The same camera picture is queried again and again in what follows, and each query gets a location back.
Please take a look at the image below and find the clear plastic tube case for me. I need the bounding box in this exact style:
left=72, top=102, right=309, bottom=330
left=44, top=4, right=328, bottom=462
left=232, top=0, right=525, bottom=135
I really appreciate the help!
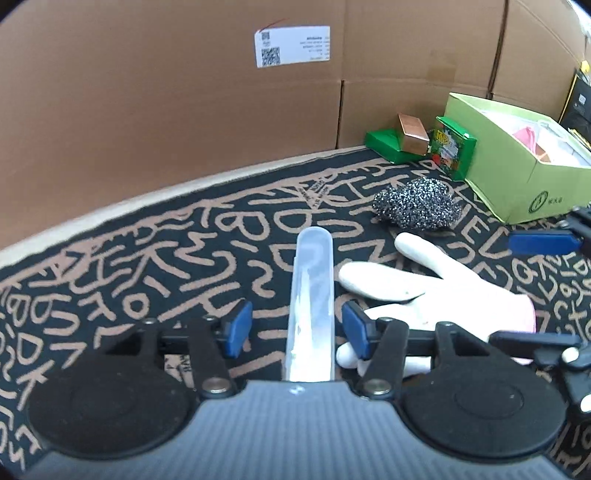
left=283, top=226, right=335, bottom=383

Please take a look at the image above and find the black white speckled scrubber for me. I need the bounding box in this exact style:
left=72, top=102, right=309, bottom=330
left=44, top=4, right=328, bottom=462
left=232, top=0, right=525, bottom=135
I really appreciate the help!
left=372, top=178, right=461, bottom=231

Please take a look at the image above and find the black yellow equipment case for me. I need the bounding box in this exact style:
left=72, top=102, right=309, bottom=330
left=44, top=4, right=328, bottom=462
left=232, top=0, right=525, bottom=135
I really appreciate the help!
left=558, top=60, right=591, bottom=148

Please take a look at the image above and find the green printed card box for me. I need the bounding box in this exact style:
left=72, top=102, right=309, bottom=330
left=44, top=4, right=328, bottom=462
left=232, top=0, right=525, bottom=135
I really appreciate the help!
left=430, top=116, right=477, bottom=181

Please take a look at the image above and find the white pink rubber glove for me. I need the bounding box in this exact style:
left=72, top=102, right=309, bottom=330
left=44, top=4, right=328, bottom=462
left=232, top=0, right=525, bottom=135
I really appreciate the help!
left=513, top=127, right=550, bottom=163

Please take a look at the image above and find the copper brown small box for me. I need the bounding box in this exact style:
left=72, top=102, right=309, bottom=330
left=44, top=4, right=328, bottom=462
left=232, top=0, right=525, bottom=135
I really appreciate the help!
left=398, top=113, right=430, bottom=156

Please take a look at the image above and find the small green box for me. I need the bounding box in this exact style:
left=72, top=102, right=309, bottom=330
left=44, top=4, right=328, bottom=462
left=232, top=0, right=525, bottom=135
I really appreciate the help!
left=365, top=129, right=427, bottom=164

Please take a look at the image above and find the green open cardboard box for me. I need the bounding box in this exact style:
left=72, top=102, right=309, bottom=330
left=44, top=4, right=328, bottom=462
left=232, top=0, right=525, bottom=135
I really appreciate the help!
left=445, top=93, right=590, bottom=224

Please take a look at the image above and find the large brown cardboard box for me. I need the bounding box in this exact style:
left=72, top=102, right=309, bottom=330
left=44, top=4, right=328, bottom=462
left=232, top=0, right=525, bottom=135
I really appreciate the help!
left=1, top=1, right=590, bottom=246

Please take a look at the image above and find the white shipping label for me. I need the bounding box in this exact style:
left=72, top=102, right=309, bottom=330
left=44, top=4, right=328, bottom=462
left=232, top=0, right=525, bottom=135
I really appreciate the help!
left=253, top=26, right=331, bottom=68

